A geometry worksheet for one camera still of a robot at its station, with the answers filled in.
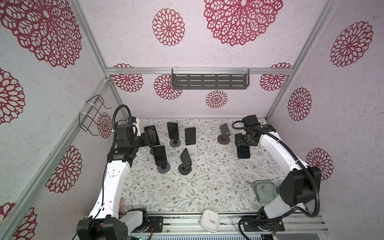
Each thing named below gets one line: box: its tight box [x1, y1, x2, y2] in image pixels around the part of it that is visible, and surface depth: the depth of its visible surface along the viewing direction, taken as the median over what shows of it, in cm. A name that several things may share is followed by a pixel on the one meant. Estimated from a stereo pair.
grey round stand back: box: [169, 139, 181, 148], surface depth 108 cm
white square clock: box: [200, 209, 221, 233], surface depth 74 cm
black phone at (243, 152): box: [236, 145, 251, 159], surface depth 83 cm
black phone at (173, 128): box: [167, 121, 179, 140], surface depth 99 cm
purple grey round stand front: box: [157, 162, 171, 174], surface depth 95 cm
